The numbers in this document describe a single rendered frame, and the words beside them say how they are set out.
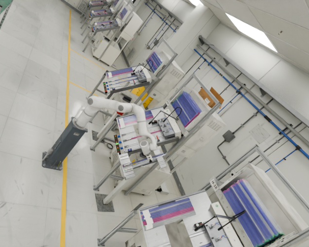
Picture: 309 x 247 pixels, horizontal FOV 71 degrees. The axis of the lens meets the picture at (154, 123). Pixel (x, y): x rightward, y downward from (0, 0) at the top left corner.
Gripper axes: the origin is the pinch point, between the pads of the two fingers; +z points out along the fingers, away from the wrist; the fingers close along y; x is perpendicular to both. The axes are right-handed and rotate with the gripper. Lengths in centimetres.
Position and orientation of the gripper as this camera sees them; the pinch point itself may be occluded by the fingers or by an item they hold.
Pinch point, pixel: (150, 160)
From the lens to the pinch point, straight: 236.4
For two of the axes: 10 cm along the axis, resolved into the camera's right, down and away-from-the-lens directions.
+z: 1.8, 6.6, 7.3
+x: -9.3, 3.6, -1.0
